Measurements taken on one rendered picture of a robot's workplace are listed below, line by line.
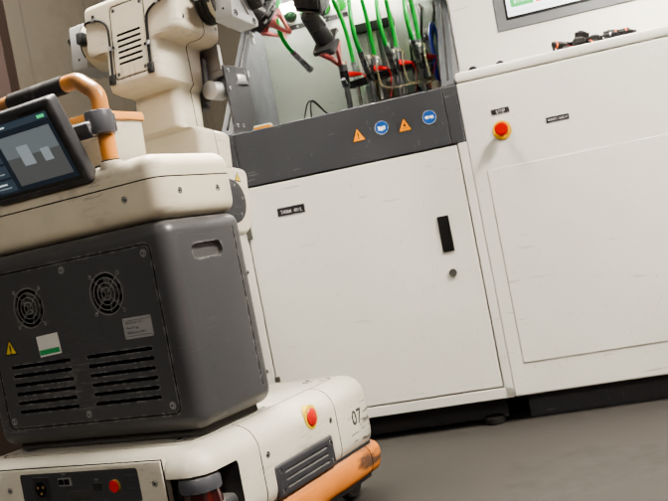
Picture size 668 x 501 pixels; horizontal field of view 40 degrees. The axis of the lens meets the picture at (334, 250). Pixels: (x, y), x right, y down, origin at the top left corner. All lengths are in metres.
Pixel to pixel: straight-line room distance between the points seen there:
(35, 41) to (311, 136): 1.95
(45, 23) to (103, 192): 2.68
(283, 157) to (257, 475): 1.17
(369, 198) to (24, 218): 1.07
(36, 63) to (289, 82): 1.41
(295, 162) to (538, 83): 0.71
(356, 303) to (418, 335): 0.20
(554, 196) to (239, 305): 1.07
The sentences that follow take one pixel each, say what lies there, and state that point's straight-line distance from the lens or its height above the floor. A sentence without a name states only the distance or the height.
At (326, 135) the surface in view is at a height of 0.89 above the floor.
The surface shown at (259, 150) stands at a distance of 2.72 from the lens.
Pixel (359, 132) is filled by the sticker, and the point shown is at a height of 0.88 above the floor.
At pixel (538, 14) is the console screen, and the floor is 1.13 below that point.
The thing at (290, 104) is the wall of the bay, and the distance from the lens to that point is 3.27.
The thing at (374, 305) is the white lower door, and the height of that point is 0.39.
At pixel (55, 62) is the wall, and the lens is 4.39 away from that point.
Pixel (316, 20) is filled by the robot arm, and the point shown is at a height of 1.23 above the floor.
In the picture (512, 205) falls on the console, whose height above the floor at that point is 0.59.
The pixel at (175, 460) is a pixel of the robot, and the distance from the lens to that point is 1.70.
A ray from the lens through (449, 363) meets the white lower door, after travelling 2.64.
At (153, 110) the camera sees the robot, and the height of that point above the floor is 0.96.
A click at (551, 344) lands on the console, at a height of 0.20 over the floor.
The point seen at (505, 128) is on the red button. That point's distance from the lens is 2.56.
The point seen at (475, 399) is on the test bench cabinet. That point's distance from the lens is 2.66.
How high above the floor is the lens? 0.59
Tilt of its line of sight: 1 degrees down
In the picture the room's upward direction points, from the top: 11 degrees counter-clockwise
